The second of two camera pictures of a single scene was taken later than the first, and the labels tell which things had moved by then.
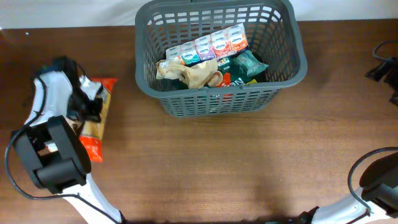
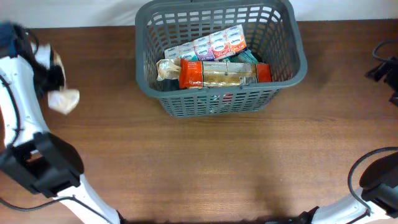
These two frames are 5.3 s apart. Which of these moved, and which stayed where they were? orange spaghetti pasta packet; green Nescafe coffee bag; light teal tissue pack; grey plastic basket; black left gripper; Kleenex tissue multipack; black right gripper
Moved: orange spaghetti pasta packet; black left gripper; green Nescafe coffee bag
Stayed: grey plastic basket; black right gripper; light teal tissue pack; Kleenex tissue multipack
